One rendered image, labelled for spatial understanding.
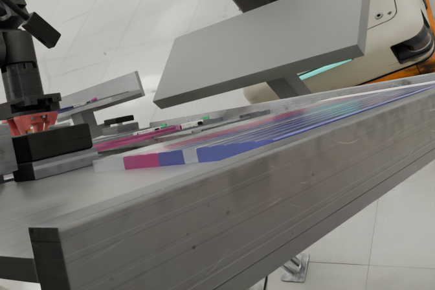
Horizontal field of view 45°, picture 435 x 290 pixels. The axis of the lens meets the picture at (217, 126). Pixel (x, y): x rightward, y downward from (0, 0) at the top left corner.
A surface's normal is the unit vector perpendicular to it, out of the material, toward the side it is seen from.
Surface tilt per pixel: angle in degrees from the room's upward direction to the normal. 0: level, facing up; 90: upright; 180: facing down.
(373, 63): 90
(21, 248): 47
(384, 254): 0
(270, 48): 0
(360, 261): 0
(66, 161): 90
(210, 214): 90
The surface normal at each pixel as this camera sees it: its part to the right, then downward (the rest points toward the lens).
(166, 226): 0.77, -0.11
